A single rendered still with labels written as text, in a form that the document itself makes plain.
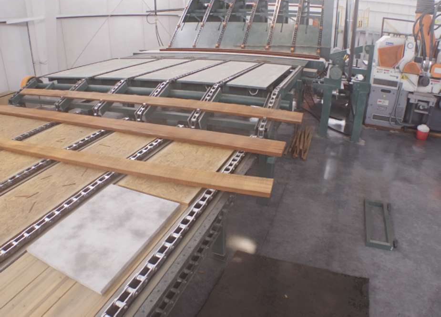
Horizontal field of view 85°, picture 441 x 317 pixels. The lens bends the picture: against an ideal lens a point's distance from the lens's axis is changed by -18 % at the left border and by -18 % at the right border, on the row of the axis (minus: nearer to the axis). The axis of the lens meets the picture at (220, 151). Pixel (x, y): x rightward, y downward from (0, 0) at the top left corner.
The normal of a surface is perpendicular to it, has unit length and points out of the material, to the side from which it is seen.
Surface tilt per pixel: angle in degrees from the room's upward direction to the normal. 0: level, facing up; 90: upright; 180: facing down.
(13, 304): 0
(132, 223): 0
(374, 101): 90
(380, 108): 90
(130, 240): 0
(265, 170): 90
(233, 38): 47
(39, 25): 90
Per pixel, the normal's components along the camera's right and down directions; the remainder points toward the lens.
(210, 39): -0.27, -0.33
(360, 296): 0.00, -0.90
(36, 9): -0.37, 0.40
